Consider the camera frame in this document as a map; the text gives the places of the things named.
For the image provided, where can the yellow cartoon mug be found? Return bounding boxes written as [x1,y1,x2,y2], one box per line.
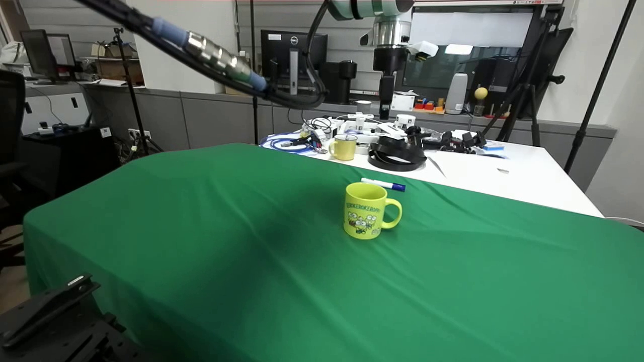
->
[342,181,404,241]

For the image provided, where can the green table cloth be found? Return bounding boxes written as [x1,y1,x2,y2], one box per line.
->
[25,144,644,362]

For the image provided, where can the blue capped white marker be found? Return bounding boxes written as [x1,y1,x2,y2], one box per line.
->
[361,176,407,192]

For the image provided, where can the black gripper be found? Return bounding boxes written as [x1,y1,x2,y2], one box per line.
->
[372,46,402,118]

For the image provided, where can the robot arm with cable sleeve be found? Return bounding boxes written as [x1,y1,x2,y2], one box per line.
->
[79,0,416,108]

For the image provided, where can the black computer monitor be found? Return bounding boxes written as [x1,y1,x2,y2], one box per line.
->
[260,29,328,94]

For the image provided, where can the black tripod stand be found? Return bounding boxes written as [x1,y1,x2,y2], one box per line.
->
[116,28,162,155]

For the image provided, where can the small yellow cup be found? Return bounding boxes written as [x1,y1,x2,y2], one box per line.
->
[330,139,357,160]

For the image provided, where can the black coiled cable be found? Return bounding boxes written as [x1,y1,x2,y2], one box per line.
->
[366,135,429,172]

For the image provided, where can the blue coiled cable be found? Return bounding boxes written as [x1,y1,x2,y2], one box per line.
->
[270,133,317,155]

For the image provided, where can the black camera mount foreground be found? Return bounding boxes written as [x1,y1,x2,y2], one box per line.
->
[0,276,152,362]

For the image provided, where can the white side table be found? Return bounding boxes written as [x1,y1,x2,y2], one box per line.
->
[265,120,602,217]

